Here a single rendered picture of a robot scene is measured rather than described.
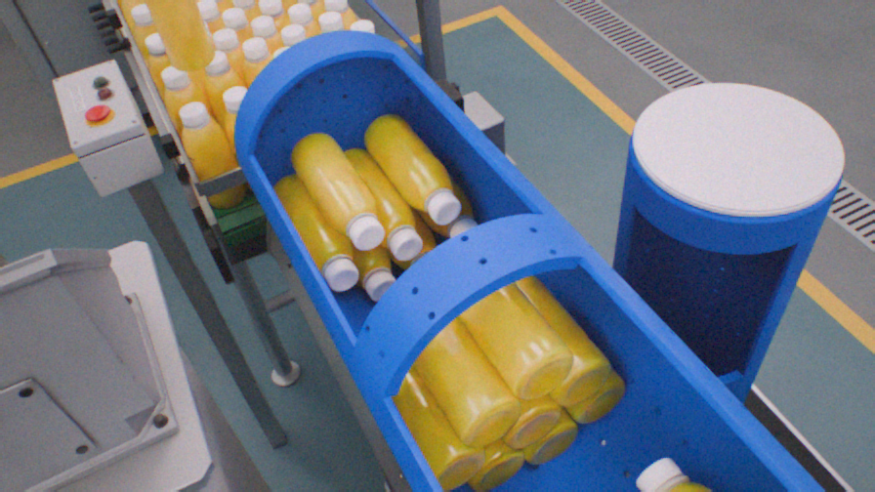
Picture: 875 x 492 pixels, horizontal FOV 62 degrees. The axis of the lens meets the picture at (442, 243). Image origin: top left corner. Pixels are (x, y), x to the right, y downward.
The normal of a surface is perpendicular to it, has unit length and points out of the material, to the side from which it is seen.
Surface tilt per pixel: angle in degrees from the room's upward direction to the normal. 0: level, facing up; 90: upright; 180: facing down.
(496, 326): 37
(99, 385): 90
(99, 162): 90
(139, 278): 0
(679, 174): 0
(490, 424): 89
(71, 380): 90
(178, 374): 0
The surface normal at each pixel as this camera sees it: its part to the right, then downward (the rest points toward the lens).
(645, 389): -0.85, 0.11
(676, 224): -0.66, 0.59
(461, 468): 0.44, 0.63
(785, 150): -0.08, -0.67
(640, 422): -0.75, -0.10
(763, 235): 0.05, 0.74
